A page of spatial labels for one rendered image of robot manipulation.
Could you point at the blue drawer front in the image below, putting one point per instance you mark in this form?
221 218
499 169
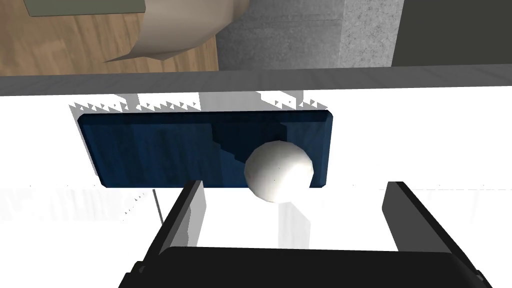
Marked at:
140 152

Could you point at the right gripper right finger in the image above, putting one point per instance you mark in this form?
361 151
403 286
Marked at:
416 224

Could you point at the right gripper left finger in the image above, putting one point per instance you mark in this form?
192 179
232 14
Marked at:
182 216

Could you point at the white ball knob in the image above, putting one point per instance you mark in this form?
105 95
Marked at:
278 172

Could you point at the grey-green rug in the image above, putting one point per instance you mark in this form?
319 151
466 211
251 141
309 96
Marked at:
80 7

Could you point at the beige rounded shape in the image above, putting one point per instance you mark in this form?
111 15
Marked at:
184 28

